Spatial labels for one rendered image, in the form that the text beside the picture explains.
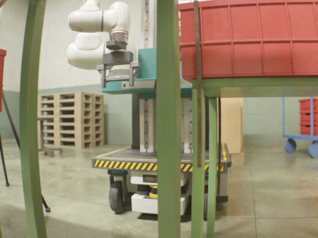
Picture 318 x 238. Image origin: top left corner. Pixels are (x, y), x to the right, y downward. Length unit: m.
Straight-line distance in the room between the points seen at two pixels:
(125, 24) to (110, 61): 0.18
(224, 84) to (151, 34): 0.98
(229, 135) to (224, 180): 1.38
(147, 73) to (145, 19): 0.36
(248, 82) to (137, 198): 0.83
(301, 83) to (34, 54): 0.72
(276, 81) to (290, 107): 4.17
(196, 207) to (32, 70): 0.59
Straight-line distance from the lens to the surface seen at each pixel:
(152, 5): 1.66
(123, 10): 1.18
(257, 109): 4.77
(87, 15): 1.16
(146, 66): 1.49
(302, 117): 3.75
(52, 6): 7.42
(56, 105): 4.96
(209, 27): 0.70
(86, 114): 4.89
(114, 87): 1.37
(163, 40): 0.51
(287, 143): 3.78
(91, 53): 1.39
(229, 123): 2.73
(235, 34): 0.68
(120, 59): 1.12
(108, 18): 1.16
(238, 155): 2.77
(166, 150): 0.49
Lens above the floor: 0.51
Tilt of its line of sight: 1 degrees up
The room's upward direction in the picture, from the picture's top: straight up
